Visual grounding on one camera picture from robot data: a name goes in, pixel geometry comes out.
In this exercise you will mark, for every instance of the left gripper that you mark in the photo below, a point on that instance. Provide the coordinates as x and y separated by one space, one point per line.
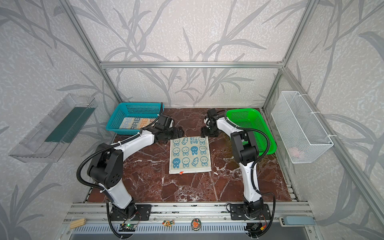
174 132

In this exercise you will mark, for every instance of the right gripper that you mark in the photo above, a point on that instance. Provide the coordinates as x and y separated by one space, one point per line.
208 130

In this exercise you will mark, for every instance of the teal plastic basket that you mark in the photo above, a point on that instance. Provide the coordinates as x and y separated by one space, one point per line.
132 110

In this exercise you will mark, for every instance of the teal patterned towel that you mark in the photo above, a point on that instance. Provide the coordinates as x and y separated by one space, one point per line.
189 155

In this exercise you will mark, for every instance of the rabbit lettered towel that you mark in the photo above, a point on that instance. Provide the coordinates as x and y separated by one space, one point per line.
131 126

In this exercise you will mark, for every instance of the green plastic basket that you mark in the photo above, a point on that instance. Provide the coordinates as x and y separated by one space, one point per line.
252 119

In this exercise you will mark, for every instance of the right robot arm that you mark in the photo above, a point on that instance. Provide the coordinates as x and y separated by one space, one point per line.
250 141

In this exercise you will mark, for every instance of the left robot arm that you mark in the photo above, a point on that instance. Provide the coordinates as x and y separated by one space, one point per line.
103 170

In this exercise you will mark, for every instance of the small orange green trinket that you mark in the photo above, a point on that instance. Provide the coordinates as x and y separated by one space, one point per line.
168 224

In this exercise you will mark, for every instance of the round orange sticker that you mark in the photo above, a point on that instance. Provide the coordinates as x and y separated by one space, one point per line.
196 224

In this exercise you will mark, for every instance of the left green circuit board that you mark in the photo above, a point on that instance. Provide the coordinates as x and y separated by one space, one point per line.
128 227

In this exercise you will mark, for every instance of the wooden block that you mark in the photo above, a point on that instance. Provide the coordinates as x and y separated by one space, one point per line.
78 223

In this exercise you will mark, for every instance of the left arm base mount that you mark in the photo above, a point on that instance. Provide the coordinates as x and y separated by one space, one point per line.
132 212

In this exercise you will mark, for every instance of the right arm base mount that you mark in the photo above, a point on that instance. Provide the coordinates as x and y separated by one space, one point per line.
238 213

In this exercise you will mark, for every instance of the pink object in wire basket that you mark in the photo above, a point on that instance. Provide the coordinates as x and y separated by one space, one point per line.
295 153

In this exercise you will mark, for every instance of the white wire mesh basket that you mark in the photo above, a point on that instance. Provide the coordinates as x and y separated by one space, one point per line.
299 127

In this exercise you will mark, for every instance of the clear acrylic wall shelf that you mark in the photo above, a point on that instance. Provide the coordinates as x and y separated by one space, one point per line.
47 142

